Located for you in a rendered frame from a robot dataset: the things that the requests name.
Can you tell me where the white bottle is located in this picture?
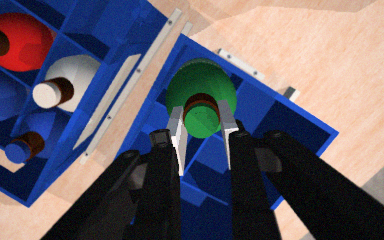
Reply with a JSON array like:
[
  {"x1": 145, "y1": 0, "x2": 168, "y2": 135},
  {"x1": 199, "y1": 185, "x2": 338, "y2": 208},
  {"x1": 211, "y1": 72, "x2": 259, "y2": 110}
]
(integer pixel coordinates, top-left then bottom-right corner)
[{"x1": 33, "y1": 54, "x2": 101, "y2": 112}]

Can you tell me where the blue bottle crate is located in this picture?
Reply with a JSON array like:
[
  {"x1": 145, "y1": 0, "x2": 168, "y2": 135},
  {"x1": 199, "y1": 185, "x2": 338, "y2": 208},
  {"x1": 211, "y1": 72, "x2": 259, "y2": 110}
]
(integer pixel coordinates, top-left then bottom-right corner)
[
  {"x1": 114, "y1": 35, "x2": 313, "y2": 240},
  {"x1": 0, "y1": 0, "x2": 166, "y2": 208}
]

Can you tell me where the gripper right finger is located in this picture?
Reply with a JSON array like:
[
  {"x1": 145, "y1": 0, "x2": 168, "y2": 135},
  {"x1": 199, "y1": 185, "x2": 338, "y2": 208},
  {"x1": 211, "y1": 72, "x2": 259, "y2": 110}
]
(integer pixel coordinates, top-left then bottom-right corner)
[{"x1": 217, "y1": 99, "x2": 384, "y2": 240}]

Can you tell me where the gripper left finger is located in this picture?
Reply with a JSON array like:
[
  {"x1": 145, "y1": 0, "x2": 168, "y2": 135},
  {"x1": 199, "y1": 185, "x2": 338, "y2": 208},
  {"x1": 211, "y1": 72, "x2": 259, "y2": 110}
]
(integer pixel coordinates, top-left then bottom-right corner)
[{"x1": 40, "y1": 106, "x2": 188, "y2": 240}]

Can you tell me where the red bottle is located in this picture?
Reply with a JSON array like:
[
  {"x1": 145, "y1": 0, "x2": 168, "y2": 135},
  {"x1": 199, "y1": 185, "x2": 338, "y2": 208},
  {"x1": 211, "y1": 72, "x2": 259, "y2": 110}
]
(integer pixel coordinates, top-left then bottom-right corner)
[{"x1": 0, "y1": 12, "x2": 58, "y2": 72}]

